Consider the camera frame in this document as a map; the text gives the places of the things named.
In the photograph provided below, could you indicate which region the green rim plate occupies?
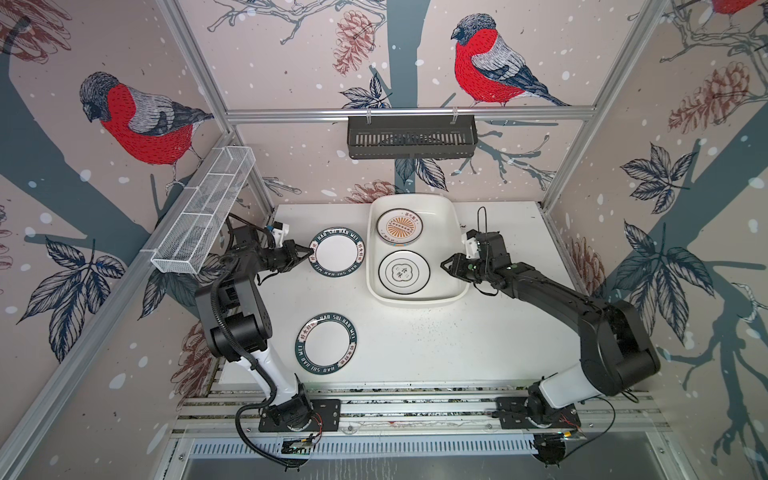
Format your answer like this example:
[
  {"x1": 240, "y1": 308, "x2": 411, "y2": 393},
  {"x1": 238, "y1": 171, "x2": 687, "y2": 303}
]
[
  {"x1": 294, "y1": 312, "x2": 358, "y2": 375},
  {"x1": 309, "y1": 227, "x2": 366, "y2": 278}
]

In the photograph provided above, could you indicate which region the white flower plate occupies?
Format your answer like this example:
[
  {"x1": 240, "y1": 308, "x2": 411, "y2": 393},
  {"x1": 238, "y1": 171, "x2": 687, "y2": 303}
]
[{"x1": 378, "y1": 250, "x2": 431, "y2": 296}]

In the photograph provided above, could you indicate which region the orange sunburst plate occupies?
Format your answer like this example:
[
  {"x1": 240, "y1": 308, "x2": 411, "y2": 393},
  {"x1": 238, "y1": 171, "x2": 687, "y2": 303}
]
[{"x1": 376, "y1": 208, "x2": 424, "y2": 245}]

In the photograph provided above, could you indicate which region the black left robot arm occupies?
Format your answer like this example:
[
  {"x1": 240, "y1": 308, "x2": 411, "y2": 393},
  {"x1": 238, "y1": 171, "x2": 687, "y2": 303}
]
[{"x1": 195, "y1": 240, "x2": 313, "y2": 425}]

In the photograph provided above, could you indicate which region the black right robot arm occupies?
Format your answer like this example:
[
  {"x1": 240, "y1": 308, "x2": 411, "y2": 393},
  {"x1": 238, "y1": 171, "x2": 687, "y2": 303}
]
[{"x1": 441, "y1": 230, "x2": 661, "y2": 427}]

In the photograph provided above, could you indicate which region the white plastic bin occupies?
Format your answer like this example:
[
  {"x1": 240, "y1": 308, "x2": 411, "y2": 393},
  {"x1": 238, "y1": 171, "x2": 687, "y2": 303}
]
[{"x1": 366, "y1": 194, "x2": 469, "y2": 308}]

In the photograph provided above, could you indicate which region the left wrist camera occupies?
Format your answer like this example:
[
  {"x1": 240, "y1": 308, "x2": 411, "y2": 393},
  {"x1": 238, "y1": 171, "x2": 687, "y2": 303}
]
[{"x1": 269, "y1": 221, "x2": 289, "y2": 243}]

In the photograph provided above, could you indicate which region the white mesh wall shelf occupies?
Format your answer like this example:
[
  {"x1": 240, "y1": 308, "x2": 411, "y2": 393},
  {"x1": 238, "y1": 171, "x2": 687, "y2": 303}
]
[{"x1": 151, "y1": 146, "x2": 255, "y2": 275}]

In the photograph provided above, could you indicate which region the black hanging wire basket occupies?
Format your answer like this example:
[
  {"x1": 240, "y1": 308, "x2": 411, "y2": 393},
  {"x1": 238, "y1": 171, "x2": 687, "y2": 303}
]
[{"x1": 347, "y1": 115, "x2": 478, "y2": 160}]

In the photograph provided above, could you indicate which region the horizontal aluminium frame bar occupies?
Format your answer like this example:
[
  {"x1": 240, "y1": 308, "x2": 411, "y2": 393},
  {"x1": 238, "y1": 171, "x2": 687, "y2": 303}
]
[{"x1": 225, "y1": 106, "x2": 596, "y2": 125}]

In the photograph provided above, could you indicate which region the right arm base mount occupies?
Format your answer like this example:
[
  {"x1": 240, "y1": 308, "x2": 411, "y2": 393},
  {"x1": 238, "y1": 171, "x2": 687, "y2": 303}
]
[{"x1": 491, "y1": 396, "x2": 581, "y2": 430}]

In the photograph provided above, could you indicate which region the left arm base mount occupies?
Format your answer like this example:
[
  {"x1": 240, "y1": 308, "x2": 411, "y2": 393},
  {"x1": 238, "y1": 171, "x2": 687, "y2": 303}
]
[{"x1": 258, "y1": 398, "x2": 341, "y2": 433}]

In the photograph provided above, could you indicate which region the black cable right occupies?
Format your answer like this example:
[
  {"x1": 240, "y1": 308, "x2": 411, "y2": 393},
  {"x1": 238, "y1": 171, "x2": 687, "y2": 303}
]
[{"x1": 557, "y1": 389, "x2": 640, "y2": 460}]

